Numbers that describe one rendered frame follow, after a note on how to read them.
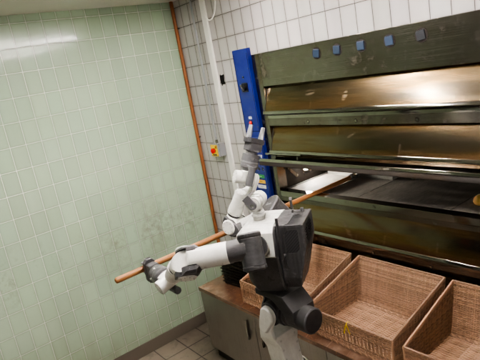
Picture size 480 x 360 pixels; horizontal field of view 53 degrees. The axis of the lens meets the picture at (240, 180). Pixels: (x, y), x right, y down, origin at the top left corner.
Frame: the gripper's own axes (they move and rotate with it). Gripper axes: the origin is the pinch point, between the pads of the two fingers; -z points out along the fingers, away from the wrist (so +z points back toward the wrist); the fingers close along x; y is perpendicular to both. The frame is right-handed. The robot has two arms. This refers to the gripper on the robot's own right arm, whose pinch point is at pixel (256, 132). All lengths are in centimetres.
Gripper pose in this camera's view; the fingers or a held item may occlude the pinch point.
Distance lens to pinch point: 237.0
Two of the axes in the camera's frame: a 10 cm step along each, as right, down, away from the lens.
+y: -6.5, -1.9, 7.3
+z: -2.0, 9.8, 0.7
